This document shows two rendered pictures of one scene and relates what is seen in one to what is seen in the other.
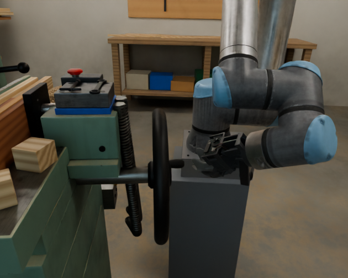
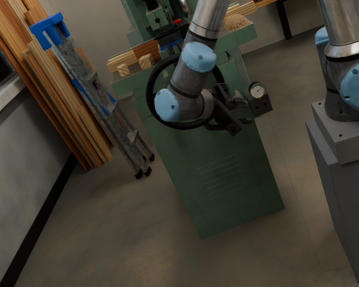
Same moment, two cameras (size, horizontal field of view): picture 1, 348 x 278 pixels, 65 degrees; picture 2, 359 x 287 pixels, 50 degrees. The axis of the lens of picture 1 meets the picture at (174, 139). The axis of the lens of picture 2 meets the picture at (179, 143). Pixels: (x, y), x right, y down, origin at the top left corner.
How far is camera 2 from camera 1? 1.46 m
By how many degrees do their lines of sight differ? 88
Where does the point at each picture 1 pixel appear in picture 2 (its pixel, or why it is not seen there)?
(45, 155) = (143, 62)
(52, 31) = not seen: outside the picture
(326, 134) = (159, 102)
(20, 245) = (115, 87)
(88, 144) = not seen: hidden behind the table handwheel
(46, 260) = (135, 101)
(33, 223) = (125, 85)
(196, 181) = (313, 132)
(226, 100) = not seen: hidden behind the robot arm
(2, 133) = (142, 49)
